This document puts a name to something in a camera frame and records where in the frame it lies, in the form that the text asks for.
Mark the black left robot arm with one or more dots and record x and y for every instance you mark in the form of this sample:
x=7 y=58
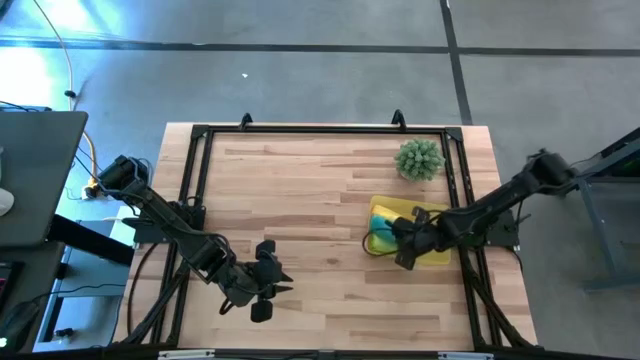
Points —
x=165 y=215

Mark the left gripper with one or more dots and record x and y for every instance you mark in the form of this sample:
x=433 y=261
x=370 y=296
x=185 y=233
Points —
x=255 y=275

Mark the black table edge strip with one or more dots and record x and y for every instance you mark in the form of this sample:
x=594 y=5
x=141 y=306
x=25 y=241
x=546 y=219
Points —
x=325 y=129

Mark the yellow power plug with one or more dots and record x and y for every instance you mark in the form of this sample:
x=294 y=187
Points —
x=92 y=191

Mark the white rounded object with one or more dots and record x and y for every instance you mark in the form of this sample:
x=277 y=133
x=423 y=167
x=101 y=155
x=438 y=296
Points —
x=5 y=201

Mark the grey metal cart frame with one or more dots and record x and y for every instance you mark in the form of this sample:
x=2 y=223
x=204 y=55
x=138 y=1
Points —
x=607 y=220

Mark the black rounded floor object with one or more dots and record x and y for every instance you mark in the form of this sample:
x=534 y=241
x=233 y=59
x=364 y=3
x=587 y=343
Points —
x=245 y=121
x=398 y=118

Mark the black desk support beam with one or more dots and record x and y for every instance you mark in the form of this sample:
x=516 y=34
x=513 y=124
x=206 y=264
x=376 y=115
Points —
x=90 y=240

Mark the leafy green plant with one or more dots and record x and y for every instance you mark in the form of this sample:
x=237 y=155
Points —
x=419 y=159

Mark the white table bracket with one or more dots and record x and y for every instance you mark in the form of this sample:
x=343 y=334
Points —
x=186 y=354
x=465 y=355

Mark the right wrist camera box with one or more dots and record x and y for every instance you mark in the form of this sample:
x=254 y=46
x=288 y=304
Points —
x=447 y=230

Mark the translucent yellow plastic basket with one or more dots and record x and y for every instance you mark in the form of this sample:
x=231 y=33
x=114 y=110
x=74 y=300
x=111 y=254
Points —
x=435 y=257

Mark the light green microfiber towel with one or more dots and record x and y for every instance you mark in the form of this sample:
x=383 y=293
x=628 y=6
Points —
x=382 y=244

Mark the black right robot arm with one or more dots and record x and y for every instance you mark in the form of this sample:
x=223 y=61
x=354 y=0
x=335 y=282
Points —
x=500 y=200

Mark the teal microfiber towel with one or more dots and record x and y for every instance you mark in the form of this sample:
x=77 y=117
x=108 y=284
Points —
x=381 y=227

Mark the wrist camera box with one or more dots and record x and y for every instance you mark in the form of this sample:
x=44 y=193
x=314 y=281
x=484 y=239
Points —
x=447 y=230
x=239 y=291

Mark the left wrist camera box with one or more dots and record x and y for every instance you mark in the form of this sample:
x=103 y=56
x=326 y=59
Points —
x=239 y=291

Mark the gray side desk top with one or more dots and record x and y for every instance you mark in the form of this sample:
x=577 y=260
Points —
x=40 y=175

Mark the yellow microfiber towel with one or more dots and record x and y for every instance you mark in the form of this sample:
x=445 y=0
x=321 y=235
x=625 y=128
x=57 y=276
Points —
x=385 y=211

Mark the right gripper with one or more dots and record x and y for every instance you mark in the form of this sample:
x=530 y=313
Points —
x=425 y=237

